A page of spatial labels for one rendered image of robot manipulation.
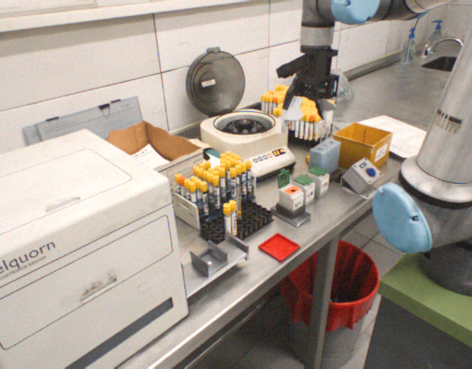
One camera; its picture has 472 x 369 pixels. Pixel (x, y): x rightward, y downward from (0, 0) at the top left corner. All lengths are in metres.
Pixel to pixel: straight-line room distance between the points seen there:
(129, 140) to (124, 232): 0.66
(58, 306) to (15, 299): 0.06
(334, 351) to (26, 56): 1.40
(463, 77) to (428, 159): 0.12
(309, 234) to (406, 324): 0.27
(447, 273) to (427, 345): 0.17
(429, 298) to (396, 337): 0.17
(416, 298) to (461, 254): 0.11
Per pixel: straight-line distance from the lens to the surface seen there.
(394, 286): 0.78
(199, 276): 0.75
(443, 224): 0.63
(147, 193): 0.53
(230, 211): 0.81
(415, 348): 0.91
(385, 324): 0.91
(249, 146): 1.09
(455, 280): 0.80
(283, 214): 0.94
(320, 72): 0.90
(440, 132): 0.58
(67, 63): 1.13
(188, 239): 0.90
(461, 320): 0.77
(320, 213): 0.98
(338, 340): 1.55
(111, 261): 0.56
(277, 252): 0.85
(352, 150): 1.17
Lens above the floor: 1.44
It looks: 31 degrees down
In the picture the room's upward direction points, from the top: 2 degrees counter-clockwise
